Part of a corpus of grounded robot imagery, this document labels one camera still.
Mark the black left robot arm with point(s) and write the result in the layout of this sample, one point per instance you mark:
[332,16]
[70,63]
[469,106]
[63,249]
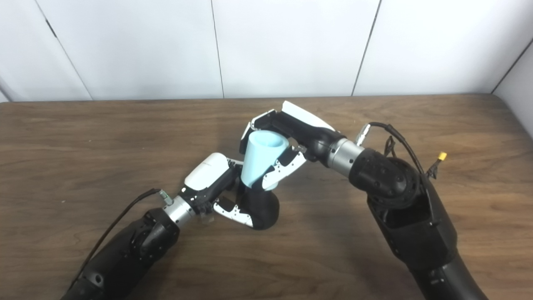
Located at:
[129,250]

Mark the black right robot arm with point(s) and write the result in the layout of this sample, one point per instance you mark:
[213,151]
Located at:
[408,216]

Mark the black-white right robot hand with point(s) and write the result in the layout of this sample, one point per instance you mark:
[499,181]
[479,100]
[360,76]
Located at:
[308,125]

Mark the black-white left robot hand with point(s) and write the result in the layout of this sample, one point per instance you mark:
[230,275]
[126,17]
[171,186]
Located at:
[206,171]

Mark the black funnel-shaped nozzle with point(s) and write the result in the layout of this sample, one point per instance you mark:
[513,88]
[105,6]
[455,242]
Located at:
[262,208]

